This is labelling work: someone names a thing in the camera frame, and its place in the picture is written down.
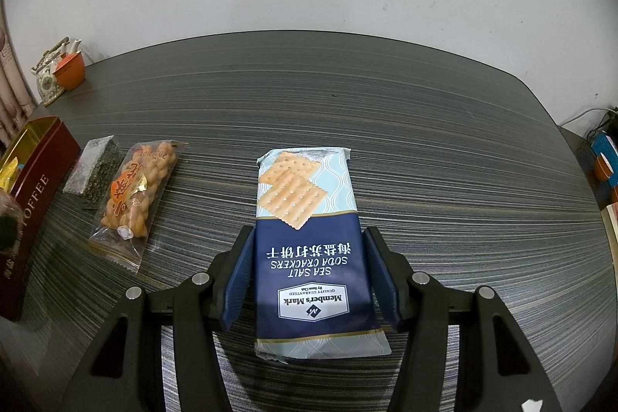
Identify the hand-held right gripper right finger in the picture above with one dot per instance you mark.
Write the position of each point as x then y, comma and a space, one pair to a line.
386, 281

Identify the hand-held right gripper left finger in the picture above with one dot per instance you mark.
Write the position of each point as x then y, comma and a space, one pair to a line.
239, 277

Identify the blue soda cracker packet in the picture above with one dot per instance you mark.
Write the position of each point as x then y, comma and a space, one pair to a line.
309, 257

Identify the gold and brown candy box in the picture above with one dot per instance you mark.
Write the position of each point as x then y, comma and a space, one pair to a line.
34, 180

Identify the yellow snack packet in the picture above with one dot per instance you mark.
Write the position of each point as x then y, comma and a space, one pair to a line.
12, 173

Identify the clear fried twist snack packet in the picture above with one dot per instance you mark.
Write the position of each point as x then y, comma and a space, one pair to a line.
133, 195

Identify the dark green seaweed packet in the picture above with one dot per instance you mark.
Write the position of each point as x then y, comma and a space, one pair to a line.
94, 173

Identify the stack of books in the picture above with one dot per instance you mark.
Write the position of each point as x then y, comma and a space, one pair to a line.
612, 223

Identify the dark blurry object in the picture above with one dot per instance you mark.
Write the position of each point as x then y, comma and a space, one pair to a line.
10, 223

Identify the small orange cup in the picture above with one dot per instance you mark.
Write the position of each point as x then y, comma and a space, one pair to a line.
603, 168

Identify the red-orange tea cup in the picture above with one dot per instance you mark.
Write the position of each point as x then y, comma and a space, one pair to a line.
70, 71

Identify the floral ceramic teapot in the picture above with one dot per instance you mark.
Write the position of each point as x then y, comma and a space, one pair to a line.
46, 76

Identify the beige curtain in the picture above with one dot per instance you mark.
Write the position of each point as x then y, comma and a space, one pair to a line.
12, 98

